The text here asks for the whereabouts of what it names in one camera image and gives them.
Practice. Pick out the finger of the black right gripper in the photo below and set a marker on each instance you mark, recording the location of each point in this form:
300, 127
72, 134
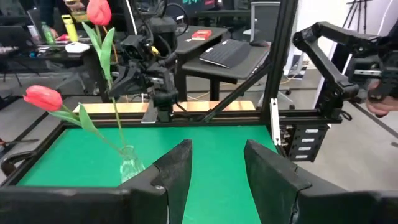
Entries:
121, 82
149, 84

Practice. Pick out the red box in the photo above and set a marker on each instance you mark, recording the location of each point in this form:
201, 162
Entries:
201, 34

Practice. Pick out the green plastic bottle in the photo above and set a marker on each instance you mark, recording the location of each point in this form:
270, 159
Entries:
48, 34

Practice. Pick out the ribbed clear glass bell vase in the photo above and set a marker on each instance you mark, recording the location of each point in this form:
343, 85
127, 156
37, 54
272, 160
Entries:
130, 166

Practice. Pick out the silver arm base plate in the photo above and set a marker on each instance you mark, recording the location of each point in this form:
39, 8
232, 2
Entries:
150, 115

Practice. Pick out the thin black tripod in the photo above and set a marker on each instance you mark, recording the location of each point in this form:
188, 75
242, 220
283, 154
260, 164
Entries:
357, 15

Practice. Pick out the bright red artificial tulip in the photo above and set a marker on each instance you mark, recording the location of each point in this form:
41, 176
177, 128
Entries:
99, 12
43, 98

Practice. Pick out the dark grey desk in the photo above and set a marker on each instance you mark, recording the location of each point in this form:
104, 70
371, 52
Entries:
199, 42

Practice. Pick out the black computer monitor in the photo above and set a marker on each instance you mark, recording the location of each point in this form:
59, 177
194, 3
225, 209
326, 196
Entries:
199, 4

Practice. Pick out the green table mat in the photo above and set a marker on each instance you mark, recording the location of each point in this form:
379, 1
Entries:
217, 186

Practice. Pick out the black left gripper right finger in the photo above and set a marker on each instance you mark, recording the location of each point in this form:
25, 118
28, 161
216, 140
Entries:
276, 193

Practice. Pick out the black computer mouse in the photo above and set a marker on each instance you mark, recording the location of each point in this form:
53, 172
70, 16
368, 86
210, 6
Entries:
257, 43

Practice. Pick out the black labelled connector box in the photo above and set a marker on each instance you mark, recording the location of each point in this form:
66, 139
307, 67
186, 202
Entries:
306, 143

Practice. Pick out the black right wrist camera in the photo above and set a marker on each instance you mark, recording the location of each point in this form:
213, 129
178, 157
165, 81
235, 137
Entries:
133, 46

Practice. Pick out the dark grey keyboard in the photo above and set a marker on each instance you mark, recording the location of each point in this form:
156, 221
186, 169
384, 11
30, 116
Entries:
227, 53

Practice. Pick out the yellow drink bottle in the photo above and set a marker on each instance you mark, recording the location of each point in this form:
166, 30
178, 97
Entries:
70, 28

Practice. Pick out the silver frame bracket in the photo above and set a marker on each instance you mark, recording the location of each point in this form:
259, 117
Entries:
274, 121

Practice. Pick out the white round device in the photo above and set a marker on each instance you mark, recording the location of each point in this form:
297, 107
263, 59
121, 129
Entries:
77, 47

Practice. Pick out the black table clamp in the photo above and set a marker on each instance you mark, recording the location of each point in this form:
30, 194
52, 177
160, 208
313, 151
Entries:
9, 161

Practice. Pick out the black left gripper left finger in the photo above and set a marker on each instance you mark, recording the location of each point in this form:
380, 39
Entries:
168, 189

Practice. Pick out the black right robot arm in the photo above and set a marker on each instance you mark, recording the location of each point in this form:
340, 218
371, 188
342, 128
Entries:
166, 28

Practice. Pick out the black desk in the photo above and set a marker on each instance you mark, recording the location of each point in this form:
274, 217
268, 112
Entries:
46, 62

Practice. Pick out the person's hand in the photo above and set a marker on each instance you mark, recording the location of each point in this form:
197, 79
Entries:
381, 105

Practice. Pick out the person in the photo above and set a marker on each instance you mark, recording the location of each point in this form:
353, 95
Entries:
46, 12

